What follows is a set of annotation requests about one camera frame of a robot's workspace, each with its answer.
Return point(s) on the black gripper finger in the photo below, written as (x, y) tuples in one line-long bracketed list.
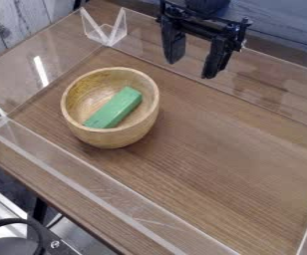
[(173, 43), (217, 58)]

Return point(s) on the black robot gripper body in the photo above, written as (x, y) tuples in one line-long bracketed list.
[(197, 17)]

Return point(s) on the green rectangular block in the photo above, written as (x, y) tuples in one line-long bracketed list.
[(116, 109)]

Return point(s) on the light wooden bowl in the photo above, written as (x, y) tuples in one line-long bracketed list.
[(90, 91)]

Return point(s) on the black metal table leg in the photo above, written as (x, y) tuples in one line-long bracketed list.
[(40, 210)]

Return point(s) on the clear acrylic table enclosure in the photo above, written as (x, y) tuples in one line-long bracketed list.
[(213, 183)]

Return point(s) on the metal bracket with screw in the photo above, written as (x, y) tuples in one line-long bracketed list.
[(54, 244)]

